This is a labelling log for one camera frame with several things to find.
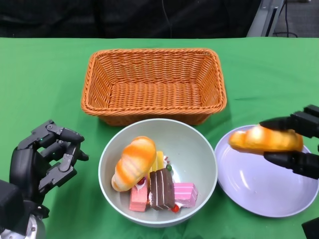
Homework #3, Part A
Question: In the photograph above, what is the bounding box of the bright pink layered cake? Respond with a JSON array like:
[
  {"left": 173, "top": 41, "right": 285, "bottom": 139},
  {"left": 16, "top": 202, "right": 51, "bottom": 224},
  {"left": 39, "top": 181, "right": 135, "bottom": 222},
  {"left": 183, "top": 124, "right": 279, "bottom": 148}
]
[{"left": 172, "top": 182, "right": 199, "bottom": 209}]

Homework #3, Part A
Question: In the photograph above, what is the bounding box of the chocolate layered cake slice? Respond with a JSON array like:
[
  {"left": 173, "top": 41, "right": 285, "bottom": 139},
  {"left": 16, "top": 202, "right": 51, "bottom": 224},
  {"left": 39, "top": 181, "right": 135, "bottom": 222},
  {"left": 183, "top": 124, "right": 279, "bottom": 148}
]
[{"left": 149, "top": 168, "right": 175, "bottom": 211}]

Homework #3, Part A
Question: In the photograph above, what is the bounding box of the orange striped bread roll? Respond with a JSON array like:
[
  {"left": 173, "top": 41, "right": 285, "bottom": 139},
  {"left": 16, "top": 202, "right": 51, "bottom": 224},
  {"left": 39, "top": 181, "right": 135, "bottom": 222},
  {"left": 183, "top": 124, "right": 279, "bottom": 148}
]
[
  {"left": 228, "top": 124, "right": 304, "bottom": 153},
  {"left": 111, "top": 136, "right": 157, "bottom": 192}
]

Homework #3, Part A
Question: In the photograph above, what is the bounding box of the black hanging cable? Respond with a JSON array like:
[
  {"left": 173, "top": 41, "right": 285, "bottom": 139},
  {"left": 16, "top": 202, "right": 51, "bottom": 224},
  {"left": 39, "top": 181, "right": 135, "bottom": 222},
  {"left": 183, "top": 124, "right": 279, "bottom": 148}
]
[{"left": 160, "top": 0, "right": 173, "bottom": 38}]

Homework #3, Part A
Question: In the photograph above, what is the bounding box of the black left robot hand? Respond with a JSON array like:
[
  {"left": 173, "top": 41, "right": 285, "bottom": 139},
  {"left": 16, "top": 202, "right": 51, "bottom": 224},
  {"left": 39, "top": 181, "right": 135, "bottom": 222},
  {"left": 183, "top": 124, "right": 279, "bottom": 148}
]
[{"left": 9, "top": 119, "right": 90, "bottom": 202}]

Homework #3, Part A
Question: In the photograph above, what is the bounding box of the black cloth backdrop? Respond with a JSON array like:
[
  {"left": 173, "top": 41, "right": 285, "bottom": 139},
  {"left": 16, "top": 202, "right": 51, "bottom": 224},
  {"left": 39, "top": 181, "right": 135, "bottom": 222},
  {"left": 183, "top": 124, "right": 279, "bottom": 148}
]
[{"left": 0, "top": 0, "right": 261, "bottom": 39}]

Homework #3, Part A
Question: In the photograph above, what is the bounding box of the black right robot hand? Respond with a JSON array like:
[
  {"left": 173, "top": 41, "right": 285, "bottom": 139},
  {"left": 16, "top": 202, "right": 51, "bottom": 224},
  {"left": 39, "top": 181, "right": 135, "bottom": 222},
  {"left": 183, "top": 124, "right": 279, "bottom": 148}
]
[{"left": 259, "top": 104, "right": 319, "bottom": 180}]

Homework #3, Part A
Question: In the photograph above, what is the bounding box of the grey metal frame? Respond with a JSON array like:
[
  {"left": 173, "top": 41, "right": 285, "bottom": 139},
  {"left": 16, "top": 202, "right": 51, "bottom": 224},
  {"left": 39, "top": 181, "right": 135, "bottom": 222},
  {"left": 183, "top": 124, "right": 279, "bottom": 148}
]
[{"left": 246, "top": 0, "right": 285, "bottom": 38}]

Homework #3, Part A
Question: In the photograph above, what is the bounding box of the green tablecloth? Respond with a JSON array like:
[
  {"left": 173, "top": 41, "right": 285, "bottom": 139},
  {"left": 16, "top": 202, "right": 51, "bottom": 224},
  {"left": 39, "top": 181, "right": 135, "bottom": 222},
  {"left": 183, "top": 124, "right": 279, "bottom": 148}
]
[{"left": 0, "top": 37, "right": 319, "bottom": 239}]

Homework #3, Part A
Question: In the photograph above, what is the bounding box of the thin black floor cable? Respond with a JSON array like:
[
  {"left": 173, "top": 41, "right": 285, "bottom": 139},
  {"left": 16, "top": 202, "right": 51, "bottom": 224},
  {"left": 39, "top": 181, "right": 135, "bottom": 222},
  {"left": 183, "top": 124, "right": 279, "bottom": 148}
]
[{"left": 273, "top": 0, "right": 300, "bottom": 38}]

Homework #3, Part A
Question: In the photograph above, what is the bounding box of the pale green bowl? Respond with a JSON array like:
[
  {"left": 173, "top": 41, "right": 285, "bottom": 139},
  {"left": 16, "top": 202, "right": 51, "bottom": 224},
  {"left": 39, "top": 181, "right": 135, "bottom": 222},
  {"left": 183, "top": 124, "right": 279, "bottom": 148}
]
[{"left": 98, "top": 118, "right": 219, "bottom": 228}]

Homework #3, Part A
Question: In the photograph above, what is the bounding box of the lavender plate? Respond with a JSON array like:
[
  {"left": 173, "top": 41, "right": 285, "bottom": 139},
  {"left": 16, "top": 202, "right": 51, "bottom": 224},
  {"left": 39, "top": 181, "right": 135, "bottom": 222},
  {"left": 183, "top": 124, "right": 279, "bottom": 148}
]
[{"left": 213, "top": 125, "right": 319, "bottom": 218}]

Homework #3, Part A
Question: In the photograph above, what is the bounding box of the orange wicker basket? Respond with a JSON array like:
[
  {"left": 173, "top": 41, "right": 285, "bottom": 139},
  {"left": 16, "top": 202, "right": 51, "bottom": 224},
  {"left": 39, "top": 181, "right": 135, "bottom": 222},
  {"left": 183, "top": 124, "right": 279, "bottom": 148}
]
[{"left": 80, "top": 48, "right": 227, "bottom": 126}]

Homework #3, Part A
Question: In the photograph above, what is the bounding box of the salmon pink cake slice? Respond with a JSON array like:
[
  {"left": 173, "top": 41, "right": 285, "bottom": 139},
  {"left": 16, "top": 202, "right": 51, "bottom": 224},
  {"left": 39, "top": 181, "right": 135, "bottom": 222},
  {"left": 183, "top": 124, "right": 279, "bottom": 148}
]
[{"left": 129, "top": 177, "right": 150, "bottom": 213}]

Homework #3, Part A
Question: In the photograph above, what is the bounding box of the yellow cake slice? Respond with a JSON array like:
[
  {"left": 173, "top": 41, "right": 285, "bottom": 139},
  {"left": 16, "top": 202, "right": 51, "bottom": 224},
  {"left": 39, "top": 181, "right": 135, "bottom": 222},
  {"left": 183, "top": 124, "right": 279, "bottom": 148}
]
[{"left": 149, "top": 150, "right": 172, "bottom": 175}]

